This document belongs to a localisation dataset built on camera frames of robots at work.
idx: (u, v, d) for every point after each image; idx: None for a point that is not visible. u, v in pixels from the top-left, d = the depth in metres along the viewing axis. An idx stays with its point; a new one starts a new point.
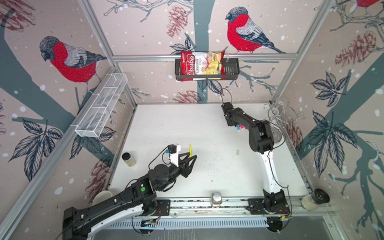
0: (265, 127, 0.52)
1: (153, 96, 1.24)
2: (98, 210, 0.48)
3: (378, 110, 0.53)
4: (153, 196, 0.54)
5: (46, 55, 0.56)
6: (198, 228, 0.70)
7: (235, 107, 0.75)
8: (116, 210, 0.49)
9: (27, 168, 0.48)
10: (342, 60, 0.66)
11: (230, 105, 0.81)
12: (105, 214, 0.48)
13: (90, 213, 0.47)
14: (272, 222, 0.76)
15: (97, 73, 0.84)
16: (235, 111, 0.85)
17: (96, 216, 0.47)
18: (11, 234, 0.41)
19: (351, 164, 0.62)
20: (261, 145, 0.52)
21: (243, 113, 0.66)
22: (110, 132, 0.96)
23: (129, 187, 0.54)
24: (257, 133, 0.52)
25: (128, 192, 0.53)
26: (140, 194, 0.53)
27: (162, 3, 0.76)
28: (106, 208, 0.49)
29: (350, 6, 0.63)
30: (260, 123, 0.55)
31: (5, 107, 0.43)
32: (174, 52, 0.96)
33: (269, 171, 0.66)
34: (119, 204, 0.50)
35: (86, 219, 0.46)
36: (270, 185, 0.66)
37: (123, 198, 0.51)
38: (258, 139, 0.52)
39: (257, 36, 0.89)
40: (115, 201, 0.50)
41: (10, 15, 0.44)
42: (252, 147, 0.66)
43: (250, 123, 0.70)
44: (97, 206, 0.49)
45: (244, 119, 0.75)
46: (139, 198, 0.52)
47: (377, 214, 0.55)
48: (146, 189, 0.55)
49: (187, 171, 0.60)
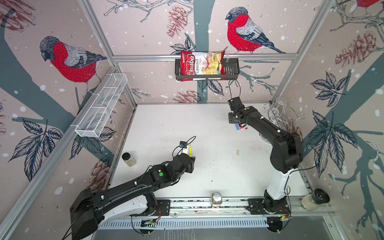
0: (295, 142, 0.51)
1: (153, 96, 1.24)
2: (119, 191, 0.47)
3: (378, 110, 0.53)
4: (170, 182, 0.56)
5: (46, 55, 0.56)
6: (197, 228, 0.70)
7: (248, 106, 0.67)
8: (137, 193, 0.49)
9: (27, 168, 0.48)
10: (342, 60, 0.66)
11: (239, 101, 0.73)
12: (126, 197, 0.47)
13: (110, 195, 0.45)
14: (272, 222, 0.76)
15: (97, 73, 0.84)
16: (250, 113, 0.66)
17: (117, 197, 0.45)
18: (11, 234, 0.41)
19: (351, 164, 0.62)
20: (288, 164, 0.51)
21: (261, 117, 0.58)
22: (110, 132, 0.96)
23: (148, 172, 0.54)
24: (286, 149, 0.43)
25: (147, 176, 0.53)
26: (159, 178, 0.54)
27: (162, 3, 0.76)
28: (128, 189, 0.48)
29: (350, 6, 0.63)
30: (288, 135, 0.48)
31: (6, 107, 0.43)
32: (174, 52, 0.96)
33: (282, 184, 0.57)
34: (140, 186, 0.50)
35: (107, 200, 0.44)
36: (277, 195, 0.61)
37: (142, 182, 0.51)
38: (286, 156, 0.52)
39: (257, 36, 0.89)
40: (135, 184, 0.50)
41: (10, 15, 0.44)
42: (274, 164, 0.52)
43: (274, 134, 0.54)
44: (117, 188, 0.47)
45: (265, 126, 0.58)
46: (159, 182, 0.53)
47: (377, 215, 0.55)
48: (164, 175, 0.56)
49: (190, 169, 0.68)
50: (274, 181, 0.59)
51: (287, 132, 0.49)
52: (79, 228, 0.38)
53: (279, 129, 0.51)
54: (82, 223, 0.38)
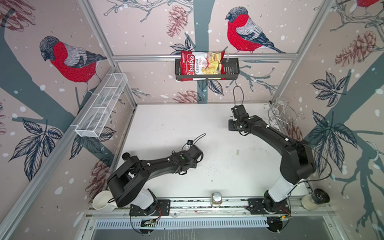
0: (305, 150, 0.48)
1: (153, 96, 1.24)
2: (159, 163, 0.53)
3: (378, 110, 0.53)
4: (188, 166, 0.65)
5: (46, 55, 0.56)
6: (197, 228, 0.70)
7: (252, 115, 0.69)
8: (169, 168, 0.56)
9: (27, 168, 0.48)
10: (342, 60, 0.66)
11: (243, 110, 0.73)
12: (161, 170, 0.53)
13: (153, 164, 0.51)
14: (272, 222, 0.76)
15: (97, 73, 0.84)
16: (255, 122, 0.64)
17: (159, 167, 0.52)
18: (11, 234, 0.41)
19: (351, 164, 0.62)
20: (300, 175, 0.47)
21: (267, 126, 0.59)
22: (110, 132, 0.96)
23: (174, 153, 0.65)
24: (296, 158, 0.52)
25: (174, 157, 0.62)
26: (182, 159, 0.64)
27: (162, 3, 0.76)
28: (164, 163, 0.55)
29: (350, 6, 0.63)
30: (297, 143, 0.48)
31: (6, 107, 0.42)
32: (174, 52, 0.96)
33: (286, 192, 0.54)
34: (171, 163, 0.58)
35: (152, 168, 0.50)
36: (279, 198, 0.59)
37: (172, 159, 0.61)
38: (297, 167, 0.48)
39: (257, 36, 0.89)
40: (168, 160, 0.58)
41: (10, 15, 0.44)
42: (286, 176, 0.48)
43: (283, 144, 0.51)
44: (156, 160, 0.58)
45: (272, 135, 0.56)
46: (182, 163, 0.62)
47: (377, 214, 0.55)
48: (184, 158, 0.69)
49: (195, 165, 0.79)
50: (276, 184, 0.58)
51: (296, 140, 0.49)
52: (137, 183, 0.42)
53: (287, 137, 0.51)
54: (136, 182, 0.42)
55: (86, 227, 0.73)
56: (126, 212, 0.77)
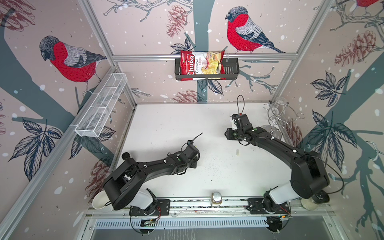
0: (316, 163, 0.45)
1: (153, 96, 1.24)
2: (156, 165, 0.54)
3: (378, 110, 0.53)
4: (185, 167, 0.66)
5: (46, 55, 0.56)
6: (197, 228, 0.70)
7: (256, 127, 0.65)
8: (166, 169, 0.56)
9: (27, 168, 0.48)
10: (342, 60, 0.66)
11: (246, 120, 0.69)
12: (157, 172, 0.52)
13: (150, 166, 0.52)
14: (272, 222, 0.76)
15: (97, 73, 0.84)
16: (259, 134, 0.63)
17: (156, 168, 0.53)
18: (11, 234, 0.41)
19: (351, 164, 0.62)
20: (314, 190, 0.44)
21: (273, 138, 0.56)
22: (110, 132, 0.96)
23: (170, 155, 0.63)
24: (308, 172, 0.49)
25: (171, 159, 0.63)
26: (179, 161, 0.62)
27: (162, 3, 0.76)
28: (160, 164, 0.56)
29: (350, 6, 0.63)
30: (306, 155, 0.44)
31: (6, 107, 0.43)
32: (174, 52, 0.96)
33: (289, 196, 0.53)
34: (168, 164, 0.58)
35: (149, 169, 0.50)
36: (280, 201, 0.59)
37: (169, 161, 0.61)
38: (310, 181, 0.45)
39: (257, 36, 0.89)
40: (165, 161, 0.59)
41: (10, 15, 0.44)
42: (298, 191, 0.45)
43: (291, 156, 0.48)
44: (153, 162, 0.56)
45: (279, 146, 0.54)
46: (179, 165, 0.62)
47: (377, 214, 0.55)
48: (180, 159, 0.68)
49: (194, 165, 0.79)
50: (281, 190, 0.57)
51: (304, 151, 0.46)
52: (134, 185, 0.42)
53: (295, 149, 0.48)
54: (135, 184, 0.42)
55: (86, 227, 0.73)
56: (126, 212, 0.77)
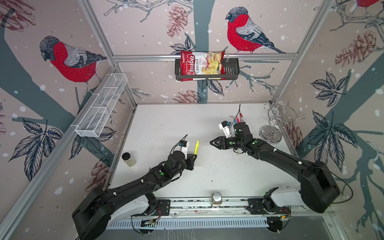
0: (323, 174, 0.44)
1: (153, 96, 1.24)
2: (129, 188, 0.50)
3: (378, 110, 0.53)
4: (170, 180, 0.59)
5: (46, 55, 0.56)
6: (197, 228, 0.70)
7: (257, 139, 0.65)
8: (144, 190, 0.53)
9: (27, 168, 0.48)
10: (342, 60, 0.66)
11: (247, 131, 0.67)
12: (131, 196, 0.49)
13: (122, 191, 0.48)
14: (272, 222, 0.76)
15: (97, 73, 0.84)
16: (260, 147, 0.61)
17: (129, 192, 0.49)
18: (11, 235, 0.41)
19: (350, 164, 0.62)
20: (326, 202, 0.42)
21: (274, 150, 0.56)
22: (110, 132, 0.96)
23: (150, 172, 0.59)
24: (318, 184, 0.46)
25: (151, 176, 0.58)
26: (161, 176, 0.60)
27: (162, 3, 0.76)
28: (135, 186, 0.52)
29: (350, 6, 0.63)
30: (312, 166, 0.45)
31: (5, 107, 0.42)
32: (174, 52, 0.96)
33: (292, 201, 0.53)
34: (145, 184, 0.54)
35: (119, 196, 0.46)
36: (281, 203, 0.59)
37: (147, 180, 0.56)
38: (321, 194, 0.43)
39: (257, 36, 0.89)
40: (142, 181, 0.54)
41: (10, 15, 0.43)
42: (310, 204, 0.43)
43: (298, 169, 0.46)
44: (126, 185, 0.50)
45: (283, 159, 0.52)
46: (161, 180, 0.58)
47: (377, 215, 0.55)
48: (164, 174, 0.63)
49: (191, 166, 0.70)
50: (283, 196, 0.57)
51: (309, 161, 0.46)
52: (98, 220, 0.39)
53: (300, 160, 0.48)
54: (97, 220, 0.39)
55: None
56: None
